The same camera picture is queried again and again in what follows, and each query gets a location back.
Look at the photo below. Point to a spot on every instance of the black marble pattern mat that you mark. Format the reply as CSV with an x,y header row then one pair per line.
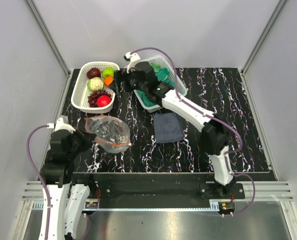
x,y
217,89

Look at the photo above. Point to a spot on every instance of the orange fake fruit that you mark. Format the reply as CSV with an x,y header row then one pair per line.
x,y
108,80

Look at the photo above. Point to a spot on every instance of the white rectangular plastic basket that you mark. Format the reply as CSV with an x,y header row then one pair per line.
x,y
162,61

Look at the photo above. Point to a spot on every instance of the connector box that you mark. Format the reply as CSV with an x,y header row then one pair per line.
x,y
92,204
226,208

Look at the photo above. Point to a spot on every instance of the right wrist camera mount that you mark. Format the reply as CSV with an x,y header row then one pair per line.
x,y
132,59

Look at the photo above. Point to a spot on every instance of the white oval perforated basket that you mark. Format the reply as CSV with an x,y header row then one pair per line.
x,y
80,94

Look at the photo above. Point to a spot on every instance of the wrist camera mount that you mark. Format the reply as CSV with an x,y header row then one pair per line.
x,y
132,59
62,123

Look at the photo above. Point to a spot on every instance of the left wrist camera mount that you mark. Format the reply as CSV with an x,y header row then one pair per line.
x,y
62,123

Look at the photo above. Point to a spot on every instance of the grey folded towel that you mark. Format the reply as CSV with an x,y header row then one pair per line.
x,y
167,128

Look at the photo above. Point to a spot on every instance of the pale green fake cabbage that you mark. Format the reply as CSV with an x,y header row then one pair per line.
x,y
95,84

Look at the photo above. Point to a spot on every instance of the red fake peach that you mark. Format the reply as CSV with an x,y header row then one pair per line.
x,y
103,101

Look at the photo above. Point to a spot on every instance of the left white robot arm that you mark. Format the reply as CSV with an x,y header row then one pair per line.
x,y
64,192

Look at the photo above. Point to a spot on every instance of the clear zip top bag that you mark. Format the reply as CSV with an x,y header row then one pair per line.
x,y
112,134

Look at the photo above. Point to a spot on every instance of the green cloth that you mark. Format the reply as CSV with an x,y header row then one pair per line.
x,y
163,75

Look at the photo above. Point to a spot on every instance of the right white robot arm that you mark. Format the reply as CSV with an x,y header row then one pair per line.
x,y
214,132

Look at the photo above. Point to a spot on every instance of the left connector box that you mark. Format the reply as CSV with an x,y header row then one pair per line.
x,y
92,204

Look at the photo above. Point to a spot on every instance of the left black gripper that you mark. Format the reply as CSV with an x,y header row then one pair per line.
x,y
88,138

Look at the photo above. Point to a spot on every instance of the green fake apple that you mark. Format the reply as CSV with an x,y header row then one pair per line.
x,y
108,72

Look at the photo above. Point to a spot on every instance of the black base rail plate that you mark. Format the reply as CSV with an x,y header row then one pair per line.
x,y
157,191

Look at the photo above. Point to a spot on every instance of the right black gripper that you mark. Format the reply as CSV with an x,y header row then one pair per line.
x,y
121,76

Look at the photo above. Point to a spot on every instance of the dark red fake apple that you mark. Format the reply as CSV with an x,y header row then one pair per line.
x,y
93,73

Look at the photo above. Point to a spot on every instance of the purple fake grapes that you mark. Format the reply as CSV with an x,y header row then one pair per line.
x,y
92,99

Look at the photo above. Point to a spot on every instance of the right connector box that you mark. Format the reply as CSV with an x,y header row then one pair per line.
x,y
226,208

